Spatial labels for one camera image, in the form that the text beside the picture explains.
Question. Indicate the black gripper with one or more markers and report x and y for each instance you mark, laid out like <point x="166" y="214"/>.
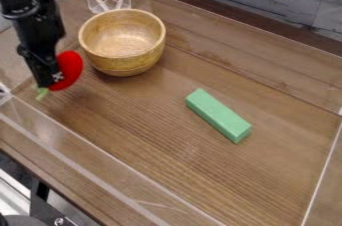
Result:
<point x="40" y="28"/>

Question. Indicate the red plush fruit green leaf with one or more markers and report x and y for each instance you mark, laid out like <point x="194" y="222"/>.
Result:
<point x="72" y="65"/>

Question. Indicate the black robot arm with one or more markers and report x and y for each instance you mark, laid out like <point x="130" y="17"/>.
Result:
<point x="38" y="24"/>

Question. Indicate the wooden bowl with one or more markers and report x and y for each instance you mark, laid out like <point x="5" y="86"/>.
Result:
<point x="124" y="41"/>

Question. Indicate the black metal table leg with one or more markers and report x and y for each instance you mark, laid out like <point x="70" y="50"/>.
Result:
<point x="42" y="190"/>

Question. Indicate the green rectangular block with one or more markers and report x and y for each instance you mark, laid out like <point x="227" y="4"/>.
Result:
<point x="231" y="124"/>

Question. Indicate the clear acrylic corner bracket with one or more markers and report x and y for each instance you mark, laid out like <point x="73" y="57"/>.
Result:
<point x="100" y="6"/>

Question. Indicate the clear acrylic tray wall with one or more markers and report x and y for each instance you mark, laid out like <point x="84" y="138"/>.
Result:
<point x="129" y="153"/>

